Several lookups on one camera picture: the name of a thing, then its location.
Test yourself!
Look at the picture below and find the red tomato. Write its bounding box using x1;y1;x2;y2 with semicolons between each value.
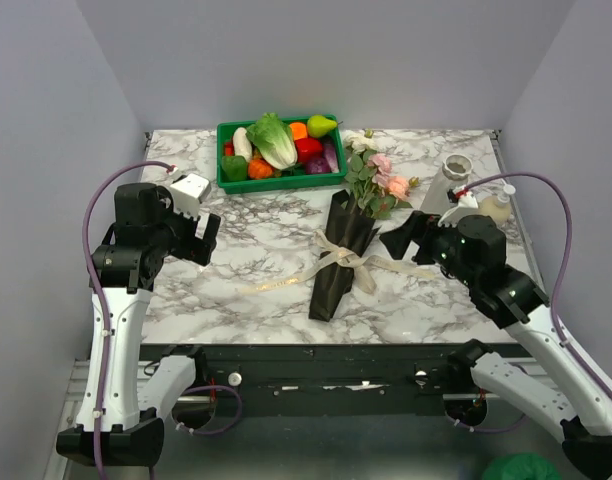
224;141;235;156

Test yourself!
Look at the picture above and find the small pink rose stem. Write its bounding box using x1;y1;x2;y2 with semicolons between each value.
359;151;392;184

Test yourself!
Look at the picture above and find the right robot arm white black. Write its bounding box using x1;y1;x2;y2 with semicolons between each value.
380;211;612;479

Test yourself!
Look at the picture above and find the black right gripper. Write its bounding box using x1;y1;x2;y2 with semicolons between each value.
379;208;478;287

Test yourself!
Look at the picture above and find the green romaine lettuce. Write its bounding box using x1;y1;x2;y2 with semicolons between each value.
246;113;297;170

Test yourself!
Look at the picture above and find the green bell pepper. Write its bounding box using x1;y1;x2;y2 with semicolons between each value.
221;155;248;182

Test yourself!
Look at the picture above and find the red bell pepper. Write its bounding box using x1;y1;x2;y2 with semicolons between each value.
295;137;323;164

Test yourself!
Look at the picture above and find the purple eggplant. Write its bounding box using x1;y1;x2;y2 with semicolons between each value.
322;139;339;173

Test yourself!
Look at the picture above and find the white ribbed vase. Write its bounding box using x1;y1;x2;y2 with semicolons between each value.
420;154;473;215

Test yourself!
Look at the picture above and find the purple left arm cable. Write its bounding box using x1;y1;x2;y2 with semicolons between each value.
80;160;180;480

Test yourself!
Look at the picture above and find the large pink rose stem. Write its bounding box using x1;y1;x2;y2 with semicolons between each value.
388;176;420;215

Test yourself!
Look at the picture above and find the yellow-green pear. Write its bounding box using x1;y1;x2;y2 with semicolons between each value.
306;115;339;138

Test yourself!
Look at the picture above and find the white flower stem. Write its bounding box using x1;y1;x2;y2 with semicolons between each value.
344;133;378;210

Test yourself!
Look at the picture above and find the orange pumpkin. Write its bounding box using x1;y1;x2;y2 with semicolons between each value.
247;157;275;180

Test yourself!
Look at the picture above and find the cream ribbon gold text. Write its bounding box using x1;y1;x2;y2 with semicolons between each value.
239;230;435;295

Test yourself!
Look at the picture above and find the black wrapping paper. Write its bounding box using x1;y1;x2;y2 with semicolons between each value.
308;190;378;322

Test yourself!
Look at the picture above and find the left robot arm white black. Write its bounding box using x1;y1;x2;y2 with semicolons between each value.
56;174;221;468

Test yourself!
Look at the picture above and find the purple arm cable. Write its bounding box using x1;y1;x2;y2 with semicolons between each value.
80;160;180;480
455;172;612;411

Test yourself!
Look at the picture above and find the white radish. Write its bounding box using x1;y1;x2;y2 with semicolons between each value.
232;127;253;163

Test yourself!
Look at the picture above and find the peach pink rose stem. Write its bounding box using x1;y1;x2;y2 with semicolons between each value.
356;173;396;219

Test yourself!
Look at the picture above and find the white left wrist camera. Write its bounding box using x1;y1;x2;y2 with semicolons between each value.
168;174;211;221

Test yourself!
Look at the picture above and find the purple cabbage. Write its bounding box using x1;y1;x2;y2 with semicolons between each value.
304;157;332;175

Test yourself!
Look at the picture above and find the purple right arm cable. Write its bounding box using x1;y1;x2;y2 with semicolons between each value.
455;172;612;411

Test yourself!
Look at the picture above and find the cream pump lotion bottle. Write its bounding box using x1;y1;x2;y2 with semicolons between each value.
478;183;516;226

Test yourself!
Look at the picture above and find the green cloth bundle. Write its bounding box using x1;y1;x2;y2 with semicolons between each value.
481;453;562;480

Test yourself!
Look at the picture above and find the green plastic tray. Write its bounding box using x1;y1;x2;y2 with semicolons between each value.
216;121;347;194

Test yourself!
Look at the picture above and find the orange bell pepper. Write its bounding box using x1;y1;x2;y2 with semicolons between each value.
289;122;309;141

